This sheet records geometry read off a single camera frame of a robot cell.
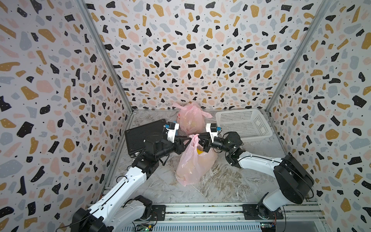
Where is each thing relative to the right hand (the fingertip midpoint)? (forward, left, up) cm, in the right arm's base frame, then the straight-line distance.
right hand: (193, 137), depth 70 cm
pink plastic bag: (+27, +3, -16) cm, 32 cm away
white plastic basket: (+34, -42, -30) cm, 62 cm away
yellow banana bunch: (-5, -3, -5) cm, 8 cm away
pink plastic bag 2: (-10, -1, -8) cm, 12 cm away
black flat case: (+16, +42, -24) cm, 51 cm away
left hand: (0, +2, -1) cm, 2 cm away
